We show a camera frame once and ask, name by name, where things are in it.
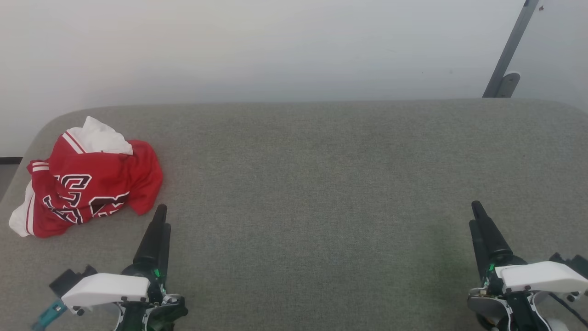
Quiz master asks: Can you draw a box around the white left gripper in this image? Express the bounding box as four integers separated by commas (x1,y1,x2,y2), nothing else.
61,204,189,325

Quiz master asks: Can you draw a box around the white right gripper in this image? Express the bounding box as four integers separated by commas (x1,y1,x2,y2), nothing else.
469,200,588,331

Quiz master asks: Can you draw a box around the red and white basketball jersey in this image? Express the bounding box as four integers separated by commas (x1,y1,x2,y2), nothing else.
8,116,164,239

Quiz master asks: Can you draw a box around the grey metal pole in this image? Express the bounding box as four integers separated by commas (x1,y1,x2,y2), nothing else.
482,0,540,98

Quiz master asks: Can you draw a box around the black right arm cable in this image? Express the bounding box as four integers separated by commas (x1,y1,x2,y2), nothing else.
549,293,588,323

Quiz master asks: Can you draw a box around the teal left camera connector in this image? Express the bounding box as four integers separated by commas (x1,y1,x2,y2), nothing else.
31,299,67,331

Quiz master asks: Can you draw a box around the grey metal pole bracket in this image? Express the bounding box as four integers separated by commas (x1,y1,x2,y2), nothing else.
495,72,521,98

